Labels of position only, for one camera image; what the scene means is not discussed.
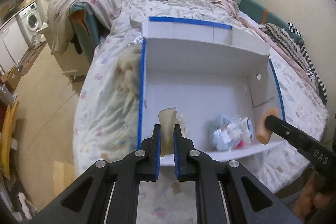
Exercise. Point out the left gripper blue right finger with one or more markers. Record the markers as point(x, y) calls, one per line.
point(226, 192)

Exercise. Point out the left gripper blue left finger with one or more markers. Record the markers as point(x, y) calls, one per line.
point(107, 192)

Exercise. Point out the pink round soft toy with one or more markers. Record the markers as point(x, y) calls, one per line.
point(241, 144)

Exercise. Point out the clear plastic labelled bag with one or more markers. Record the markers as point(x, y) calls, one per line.
point(240, 129)

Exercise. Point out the light blue fluffy scrunchie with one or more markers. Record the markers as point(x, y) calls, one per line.
point(218, 134)

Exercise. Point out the beige translucent soft pad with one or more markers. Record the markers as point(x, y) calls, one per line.
point(167, 121)

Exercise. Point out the cream ruffled scrunchie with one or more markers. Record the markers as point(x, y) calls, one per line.
point(180, 120)

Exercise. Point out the person's right hand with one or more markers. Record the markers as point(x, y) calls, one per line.
point(310, 198)

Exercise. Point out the white patterned bed sheet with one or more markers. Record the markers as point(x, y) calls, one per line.
point(105, 122)

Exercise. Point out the black white striped garment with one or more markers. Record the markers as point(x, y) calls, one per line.
point(312, 71)

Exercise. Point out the blue and white cardboard box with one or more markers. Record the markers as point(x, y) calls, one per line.
point(205, 69)

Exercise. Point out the pink sheet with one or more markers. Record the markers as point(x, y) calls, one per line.
point(241, 16)

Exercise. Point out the yellow chair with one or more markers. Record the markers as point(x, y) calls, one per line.
point(8, 128)

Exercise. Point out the brown patterned knit blanket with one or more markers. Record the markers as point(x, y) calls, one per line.
point(282, 39)

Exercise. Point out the cardboard box on floor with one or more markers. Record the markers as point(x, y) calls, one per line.
point(11, 79)

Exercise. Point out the white kitchen cabinet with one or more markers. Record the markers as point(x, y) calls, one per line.
point(13, 45)

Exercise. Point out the white washing machine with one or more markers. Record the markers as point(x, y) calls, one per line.
point(29, 21)

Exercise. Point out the teal sofa bed frame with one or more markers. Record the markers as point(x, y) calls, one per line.
point(261, 15)

